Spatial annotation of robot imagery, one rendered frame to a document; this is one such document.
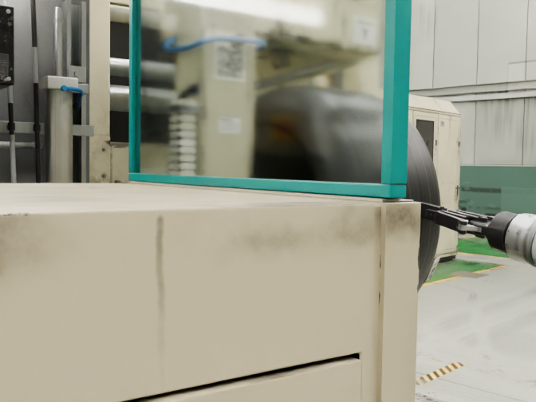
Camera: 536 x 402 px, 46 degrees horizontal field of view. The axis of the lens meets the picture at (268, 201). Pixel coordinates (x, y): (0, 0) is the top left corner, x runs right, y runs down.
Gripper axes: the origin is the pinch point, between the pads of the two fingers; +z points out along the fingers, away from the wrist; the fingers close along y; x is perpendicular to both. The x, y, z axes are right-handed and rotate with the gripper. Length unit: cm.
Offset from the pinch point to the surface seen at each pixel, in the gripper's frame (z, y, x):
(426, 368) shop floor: 167, -216, 146
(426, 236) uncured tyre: 3.0, -3.2, 6.1
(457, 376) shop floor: 145, -219, 143
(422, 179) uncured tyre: 5.6, -2.4, -5.8
